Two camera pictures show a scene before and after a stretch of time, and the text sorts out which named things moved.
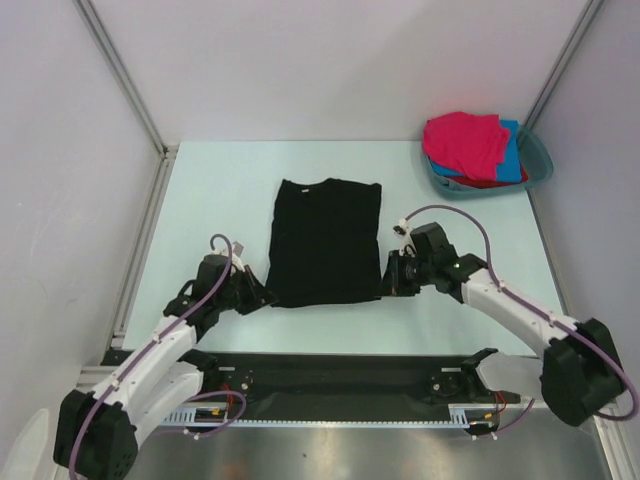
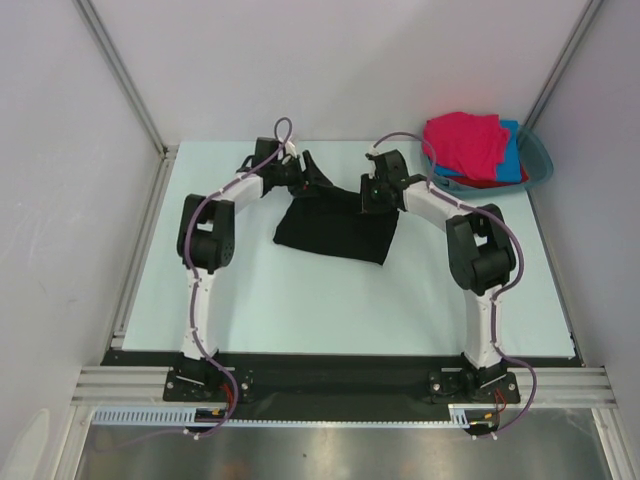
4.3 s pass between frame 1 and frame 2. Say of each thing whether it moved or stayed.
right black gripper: moved
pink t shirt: stayed
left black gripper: moved
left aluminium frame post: stayed
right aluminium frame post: stayed
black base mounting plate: stayed
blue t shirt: stayed
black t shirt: moved
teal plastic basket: stayed
